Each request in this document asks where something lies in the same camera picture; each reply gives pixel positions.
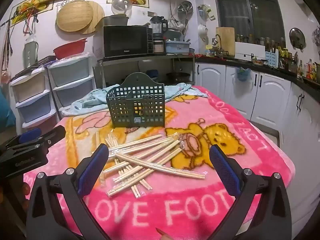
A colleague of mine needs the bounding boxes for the clear glass dome lid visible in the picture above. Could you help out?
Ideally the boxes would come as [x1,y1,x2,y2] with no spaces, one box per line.
[111,0,132,15]

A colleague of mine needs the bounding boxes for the group of bamboo chopsticks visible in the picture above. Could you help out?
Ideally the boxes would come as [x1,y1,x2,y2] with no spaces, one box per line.
[93,130,208,197]

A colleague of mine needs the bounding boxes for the red plastic basin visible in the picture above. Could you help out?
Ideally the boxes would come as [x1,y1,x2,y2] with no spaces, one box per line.
[53,38,88,60]

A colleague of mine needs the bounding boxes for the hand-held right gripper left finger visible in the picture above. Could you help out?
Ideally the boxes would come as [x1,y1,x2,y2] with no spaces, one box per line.
[26,143,110,240]

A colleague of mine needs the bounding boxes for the black countertop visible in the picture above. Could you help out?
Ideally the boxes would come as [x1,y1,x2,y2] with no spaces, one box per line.
[194,55,320,95]

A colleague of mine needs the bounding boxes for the metal kitchen shelf rack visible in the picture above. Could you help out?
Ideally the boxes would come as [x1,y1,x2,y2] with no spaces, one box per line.
[97,54,196,89]

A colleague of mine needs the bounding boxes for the wall-mounted utensil holder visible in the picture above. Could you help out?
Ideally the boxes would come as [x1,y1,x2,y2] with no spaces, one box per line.
[197,4,215,22]

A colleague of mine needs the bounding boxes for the wooden cutting board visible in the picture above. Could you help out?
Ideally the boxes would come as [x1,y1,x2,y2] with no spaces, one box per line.
[215,27,235,57]

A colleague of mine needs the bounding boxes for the grey pot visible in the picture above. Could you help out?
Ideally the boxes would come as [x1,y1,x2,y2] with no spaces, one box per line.
[102,14,130,27]

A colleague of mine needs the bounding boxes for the white hanging colander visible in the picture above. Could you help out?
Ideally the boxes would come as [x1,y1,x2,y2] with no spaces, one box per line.
[197,24,209,43]

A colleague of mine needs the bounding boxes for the dark green utensil basket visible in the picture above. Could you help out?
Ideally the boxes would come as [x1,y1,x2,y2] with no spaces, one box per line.
[106,72,166,128]

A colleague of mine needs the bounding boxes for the pink bear printed blanket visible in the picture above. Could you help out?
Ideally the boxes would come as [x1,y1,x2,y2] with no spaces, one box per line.
[24,85,292,240]

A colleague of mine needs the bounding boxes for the black microwave oven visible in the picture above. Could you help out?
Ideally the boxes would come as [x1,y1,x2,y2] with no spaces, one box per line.
[103,25,153,58]

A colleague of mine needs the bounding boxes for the hanging metal pan lid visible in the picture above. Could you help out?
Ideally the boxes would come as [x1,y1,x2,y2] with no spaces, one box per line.
[289,27,307,49]

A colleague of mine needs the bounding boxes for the blue plastic bag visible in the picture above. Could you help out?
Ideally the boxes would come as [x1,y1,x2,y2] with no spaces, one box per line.
[0,90,15,128]

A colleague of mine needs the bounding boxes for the hanging red cords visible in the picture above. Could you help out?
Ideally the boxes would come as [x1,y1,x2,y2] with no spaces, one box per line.
[22,12,39,35]

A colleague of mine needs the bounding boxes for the group of condiment bottles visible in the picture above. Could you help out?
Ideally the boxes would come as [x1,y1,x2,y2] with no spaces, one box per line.
[279,52,320,83]

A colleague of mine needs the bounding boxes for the metal faucet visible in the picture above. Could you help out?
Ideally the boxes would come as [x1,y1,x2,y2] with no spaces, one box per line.
[212,34,229,59]

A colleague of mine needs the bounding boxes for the hanging metal bowls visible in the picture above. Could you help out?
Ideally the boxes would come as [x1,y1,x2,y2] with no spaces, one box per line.
[177,1,193,14]

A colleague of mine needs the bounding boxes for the black plastic tray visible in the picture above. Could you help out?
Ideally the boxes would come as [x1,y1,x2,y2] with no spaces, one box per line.
[16,56,57,77]

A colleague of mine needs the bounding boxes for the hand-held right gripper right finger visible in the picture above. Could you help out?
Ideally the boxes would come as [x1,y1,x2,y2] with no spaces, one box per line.
[209,144,293,240]

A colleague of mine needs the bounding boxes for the round wooden board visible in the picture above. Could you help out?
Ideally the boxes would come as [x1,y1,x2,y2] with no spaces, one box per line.
[81,1,105,35]

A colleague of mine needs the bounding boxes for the teal plastic drawer unit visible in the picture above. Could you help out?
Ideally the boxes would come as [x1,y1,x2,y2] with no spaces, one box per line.
[47,52,95,120]

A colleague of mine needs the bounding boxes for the row of glass jars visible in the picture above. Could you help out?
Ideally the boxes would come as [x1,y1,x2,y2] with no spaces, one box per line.
[235,34,287,46]

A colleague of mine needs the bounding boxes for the blue knife holder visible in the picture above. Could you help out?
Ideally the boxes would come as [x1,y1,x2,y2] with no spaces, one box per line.
[264,51,279,69]

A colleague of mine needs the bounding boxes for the black wok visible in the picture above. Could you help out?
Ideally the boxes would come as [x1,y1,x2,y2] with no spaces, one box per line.
[166,72,192,83]

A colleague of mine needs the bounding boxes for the dark kitchen window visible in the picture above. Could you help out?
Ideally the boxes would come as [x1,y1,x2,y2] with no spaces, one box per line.
[212,0,287,43]

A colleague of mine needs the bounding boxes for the white countertop box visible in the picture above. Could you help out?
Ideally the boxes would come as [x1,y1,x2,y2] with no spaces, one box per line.
[235,41,267,60]

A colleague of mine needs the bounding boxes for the round bamboo tray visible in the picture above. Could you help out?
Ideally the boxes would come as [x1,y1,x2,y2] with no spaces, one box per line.
[56,0,94,32]

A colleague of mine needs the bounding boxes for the light blue towel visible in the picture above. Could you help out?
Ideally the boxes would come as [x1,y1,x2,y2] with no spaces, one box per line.
[61,82,208,117]

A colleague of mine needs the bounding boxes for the green water bottle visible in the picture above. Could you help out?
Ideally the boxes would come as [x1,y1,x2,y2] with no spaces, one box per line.
[24,35,39,68]

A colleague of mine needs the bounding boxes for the person's right hand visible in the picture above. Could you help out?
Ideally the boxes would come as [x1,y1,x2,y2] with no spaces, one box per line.
[155,227,175,240]

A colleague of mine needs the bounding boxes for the blue hanging bin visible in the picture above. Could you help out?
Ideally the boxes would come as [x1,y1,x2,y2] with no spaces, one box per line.
[235,67,252,82]

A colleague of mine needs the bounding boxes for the black blender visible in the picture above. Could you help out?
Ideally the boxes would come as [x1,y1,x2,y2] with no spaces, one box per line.
[150,16,168,53]

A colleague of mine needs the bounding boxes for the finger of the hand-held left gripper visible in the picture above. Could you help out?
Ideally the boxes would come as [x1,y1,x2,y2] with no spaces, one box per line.
[5,127,42,148]
[35,125,66,154]

